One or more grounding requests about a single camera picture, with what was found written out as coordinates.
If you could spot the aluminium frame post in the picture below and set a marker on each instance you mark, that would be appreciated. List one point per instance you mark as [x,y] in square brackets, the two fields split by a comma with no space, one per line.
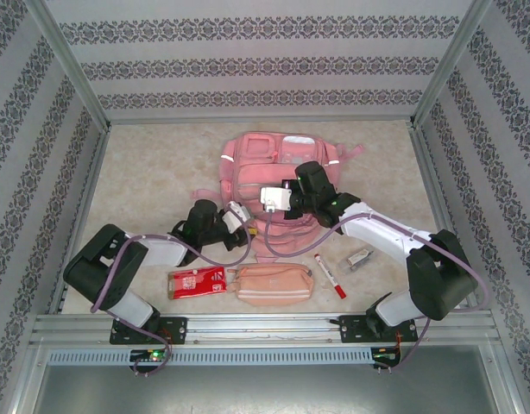
[452,64]
[66,64]

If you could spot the peach striped pencil case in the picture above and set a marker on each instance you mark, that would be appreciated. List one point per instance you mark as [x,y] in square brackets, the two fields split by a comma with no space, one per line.
[269,284]

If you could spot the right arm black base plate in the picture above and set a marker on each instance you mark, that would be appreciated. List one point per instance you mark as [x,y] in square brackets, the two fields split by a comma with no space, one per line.
[351,330]

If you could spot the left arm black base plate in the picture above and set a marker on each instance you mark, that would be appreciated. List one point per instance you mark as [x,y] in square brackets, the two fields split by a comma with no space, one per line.
[178,330]

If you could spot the aluminium rear rail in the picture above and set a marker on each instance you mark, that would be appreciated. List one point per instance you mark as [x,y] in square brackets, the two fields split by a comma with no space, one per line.
[183,119]

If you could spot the pink school backpack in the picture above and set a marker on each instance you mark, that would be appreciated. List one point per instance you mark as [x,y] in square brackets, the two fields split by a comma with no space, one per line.
[256,172]

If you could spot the red white marker pen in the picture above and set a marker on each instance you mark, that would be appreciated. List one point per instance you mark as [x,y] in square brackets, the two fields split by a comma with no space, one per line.
[330,276]

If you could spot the aluminium side rail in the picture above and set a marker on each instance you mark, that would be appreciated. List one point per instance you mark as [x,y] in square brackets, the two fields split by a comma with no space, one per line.
[435,194]
[87,194]

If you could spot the grey metal sheet panel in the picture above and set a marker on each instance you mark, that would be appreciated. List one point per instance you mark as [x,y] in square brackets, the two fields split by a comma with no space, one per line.
[265,392]

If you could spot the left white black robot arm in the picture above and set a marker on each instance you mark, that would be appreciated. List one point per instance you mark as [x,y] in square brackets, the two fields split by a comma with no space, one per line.
[101,267]

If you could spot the red rectangular packet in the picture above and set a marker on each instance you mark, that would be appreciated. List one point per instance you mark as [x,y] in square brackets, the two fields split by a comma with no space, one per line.
[198,282]

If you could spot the aluminium mounting rail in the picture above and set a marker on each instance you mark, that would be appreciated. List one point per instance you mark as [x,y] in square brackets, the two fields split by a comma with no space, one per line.
[256,328]

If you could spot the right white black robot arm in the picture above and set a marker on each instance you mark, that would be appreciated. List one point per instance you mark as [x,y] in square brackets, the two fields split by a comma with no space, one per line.
[442,276]

